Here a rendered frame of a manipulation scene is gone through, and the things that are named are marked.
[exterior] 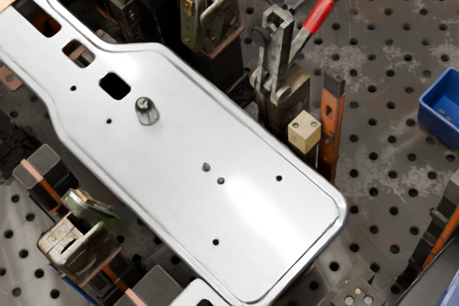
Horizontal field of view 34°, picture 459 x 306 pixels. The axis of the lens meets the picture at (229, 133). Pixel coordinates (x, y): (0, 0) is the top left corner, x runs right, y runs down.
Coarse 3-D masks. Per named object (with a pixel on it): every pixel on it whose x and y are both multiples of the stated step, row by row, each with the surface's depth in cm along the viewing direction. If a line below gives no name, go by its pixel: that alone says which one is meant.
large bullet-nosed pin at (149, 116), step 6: (144, 96) 111; (138, 102) 111; (144, 102) 110; (150, 102) 111; (138, 108) 111; (144, 108) 110; (150, 108) 111; (138, 114) 112; (144, 114) 111; (150, 114) 112; (156, 114) 114; (144, 120) 113; (150, 120) 113; (156, 120) 114
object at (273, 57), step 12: (264, 12) 95; (276, 12) 95; (288, 12) 96; (264, 24) 97; (276, 24) 96; (288, 24) 94; (252, 36) 95; (264, 36) 94; (276, 36) 98; (288, 36) 97; (264, 48) 101; (276, 48) 100; (288, 48) 99; (264, 60) 104; (276, 60) 100; (288, 60) 102; (264, 72) 106; (276, 72) 102; (276, 84) 105
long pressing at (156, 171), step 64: (64, 64) 120; (128, 64) 119; (64, 128) 115; (128, 128) 114; (192, 128) 113; (256, 128) 112; (128, 192) 110; (192, 192) 109; (256, 192) 108; (320, 192) 108; (192, 256) 106; (256, 256) 104
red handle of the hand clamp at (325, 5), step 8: (320, 0) 104; (328, 0) 103; (320, 8) 103; (328, 8) 103; (312, 16) 104; (320, 16) 104; (304, 24) 105; (312, 24) 104; (320, 24) 104; (304, 32) 105; (312, 32) 105; (296, 40) 106; (304, 40) 105; (296, 48) 106; (296, 56) 106; (288, 64) 106; (264, 80) 108; (272, 80) 107
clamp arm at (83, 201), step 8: (72, 192) 98; (80, 192) 99; (64, 200) 98; (72, 200) 97; (80, 200) 98; (88, 200) 99; (96, 200) 107; (72, 208) 97; (80, 208) 98; (88, 208) 99; (96, 208) 101; (104, 208) 106; (112, 208) 108; (80, 216) 99; (88, 216) 100; (96, 216) 102; (104, 216) 104; (112, 216) 106; (88, 224) 108; (112, 224) 108
